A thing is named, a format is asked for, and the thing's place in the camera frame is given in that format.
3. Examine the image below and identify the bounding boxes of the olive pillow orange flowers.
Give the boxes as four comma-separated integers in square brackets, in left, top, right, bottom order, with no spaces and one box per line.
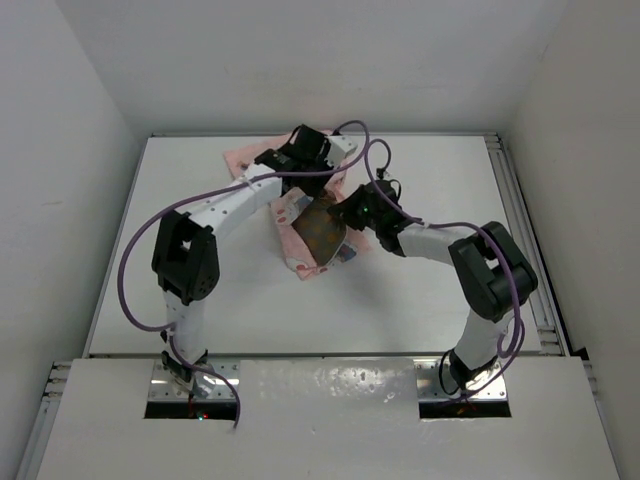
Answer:
[293,199,347,266]

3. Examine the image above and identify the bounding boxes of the pink cartoon pillowcase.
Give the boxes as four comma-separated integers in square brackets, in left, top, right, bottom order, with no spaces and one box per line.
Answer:
[224,126,369,280]

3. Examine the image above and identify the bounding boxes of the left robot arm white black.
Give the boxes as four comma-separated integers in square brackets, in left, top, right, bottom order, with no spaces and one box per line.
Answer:
[152,126,350,387]

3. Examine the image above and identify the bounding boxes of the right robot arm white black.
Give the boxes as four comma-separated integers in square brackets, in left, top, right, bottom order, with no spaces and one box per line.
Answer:
[328,180,538,398]

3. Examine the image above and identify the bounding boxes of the white front cover board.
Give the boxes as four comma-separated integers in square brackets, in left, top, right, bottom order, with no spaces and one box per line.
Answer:
[38,357,617,479]

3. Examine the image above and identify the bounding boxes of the back aluminium frame rail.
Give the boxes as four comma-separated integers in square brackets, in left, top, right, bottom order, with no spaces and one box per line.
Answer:
[149,130,500,138]

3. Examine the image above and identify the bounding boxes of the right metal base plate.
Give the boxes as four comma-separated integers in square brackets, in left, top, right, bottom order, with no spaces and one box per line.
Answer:
[413,356,508,403]

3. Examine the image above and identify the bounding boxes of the metal base plate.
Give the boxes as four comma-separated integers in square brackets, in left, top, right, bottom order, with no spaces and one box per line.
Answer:
[413,356,508,403]
[148,353,240,403]

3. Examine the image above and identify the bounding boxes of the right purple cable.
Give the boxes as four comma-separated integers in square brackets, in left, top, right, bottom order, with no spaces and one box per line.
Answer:
[367,139,526,401]

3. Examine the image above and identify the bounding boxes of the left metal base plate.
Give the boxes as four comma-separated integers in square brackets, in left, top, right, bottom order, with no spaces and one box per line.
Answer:
[148,353,240,403]

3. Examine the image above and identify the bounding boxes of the left aluminium frame rail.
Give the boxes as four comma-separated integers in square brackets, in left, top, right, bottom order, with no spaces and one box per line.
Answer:
[16,361,71,480]

